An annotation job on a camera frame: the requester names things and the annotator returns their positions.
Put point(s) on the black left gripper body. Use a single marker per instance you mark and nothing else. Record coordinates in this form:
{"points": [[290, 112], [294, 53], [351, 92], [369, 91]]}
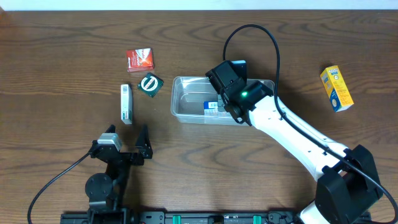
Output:
{"points": [[133, 160]]}

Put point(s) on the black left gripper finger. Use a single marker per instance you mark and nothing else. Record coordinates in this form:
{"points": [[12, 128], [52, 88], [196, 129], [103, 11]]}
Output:
{"points": [[111, 129], [143, 143]]}

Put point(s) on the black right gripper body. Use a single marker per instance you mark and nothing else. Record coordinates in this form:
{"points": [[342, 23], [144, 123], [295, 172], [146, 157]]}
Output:
{"points": [[221, 101]]}

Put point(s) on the blue cooling patch box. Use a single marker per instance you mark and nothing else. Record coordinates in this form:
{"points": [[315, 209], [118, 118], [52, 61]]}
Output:
{"points": [[212, 108]]}

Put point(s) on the clear plastic container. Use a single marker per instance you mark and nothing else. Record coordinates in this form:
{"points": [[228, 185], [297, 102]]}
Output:
{"points": [[189, 94]]}

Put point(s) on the yellow cough syrup box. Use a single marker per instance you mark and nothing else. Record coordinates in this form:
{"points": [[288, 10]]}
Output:
{"points": [[336, 89]]}

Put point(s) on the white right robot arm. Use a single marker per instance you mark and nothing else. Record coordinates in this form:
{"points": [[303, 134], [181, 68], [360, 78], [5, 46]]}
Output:
{"points": [[347, 179]]}

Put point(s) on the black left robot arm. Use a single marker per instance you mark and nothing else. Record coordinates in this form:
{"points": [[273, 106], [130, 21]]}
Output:
{"points": [[106, 190]]}

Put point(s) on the white Panadol box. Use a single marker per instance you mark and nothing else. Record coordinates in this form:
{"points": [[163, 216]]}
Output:
{"points": [[126, 104]]}

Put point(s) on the green Zam-Buk box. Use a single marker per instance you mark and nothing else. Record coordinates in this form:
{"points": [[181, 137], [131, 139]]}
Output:
{"points": [[150, 85]]}

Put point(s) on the red medicine box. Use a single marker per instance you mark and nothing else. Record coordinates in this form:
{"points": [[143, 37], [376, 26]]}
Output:
{"points": [[140, 60]]}

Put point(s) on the black mounting rail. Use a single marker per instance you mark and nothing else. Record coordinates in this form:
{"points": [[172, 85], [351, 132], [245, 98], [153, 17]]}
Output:
{"points": [[180, 217]]}

